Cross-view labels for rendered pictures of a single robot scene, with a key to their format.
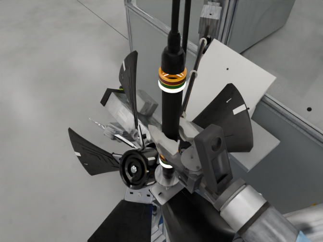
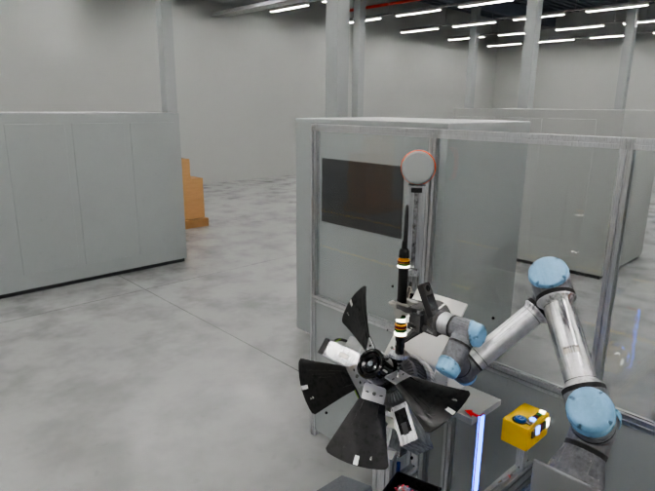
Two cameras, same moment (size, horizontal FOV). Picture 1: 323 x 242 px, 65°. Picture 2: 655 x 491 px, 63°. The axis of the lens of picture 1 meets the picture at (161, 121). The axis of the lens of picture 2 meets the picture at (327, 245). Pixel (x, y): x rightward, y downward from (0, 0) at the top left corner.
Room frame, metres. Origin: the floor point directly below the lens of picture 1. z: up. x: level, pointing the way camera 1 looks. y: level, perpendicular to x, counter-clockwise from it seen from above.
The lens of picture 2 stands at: (-1.48, 0.36, 2.15)
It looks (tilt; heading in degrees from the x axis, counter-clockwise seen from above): 14 degrees down; 356
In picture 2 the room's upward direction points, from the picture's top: 1 degrees clockwise
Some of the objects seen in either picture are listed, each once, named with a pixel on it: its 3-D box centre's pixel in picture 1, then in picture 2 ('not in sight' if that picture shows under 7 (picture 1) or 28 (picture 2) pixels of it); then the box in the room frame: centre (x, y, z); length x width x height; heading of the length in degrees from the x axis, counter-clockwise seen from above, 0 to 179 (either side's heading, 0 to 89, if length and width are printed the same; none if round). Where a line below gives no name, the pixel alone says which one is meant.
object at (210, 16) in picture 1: (210, 19); (411, 280); (0.90, -0.19, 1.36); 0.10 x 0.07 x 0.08; 164
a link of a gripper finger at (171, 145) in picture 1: (161, 145); (398, 311); (0.28, 0.00, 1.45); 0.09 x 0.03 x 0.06; 50
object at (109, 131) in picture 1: (111, 132); not in sight; (0.57, 0.20, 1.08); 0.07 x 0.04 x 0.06; 50
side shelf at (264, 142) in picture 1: (234, 132); (452, 396); (0.74, -0.37, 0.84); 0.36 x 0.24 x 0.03; 39
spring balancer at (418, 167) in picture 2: not in sight; (418, 167); (0.99, -0.21, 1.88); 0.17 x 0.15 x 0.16; 39
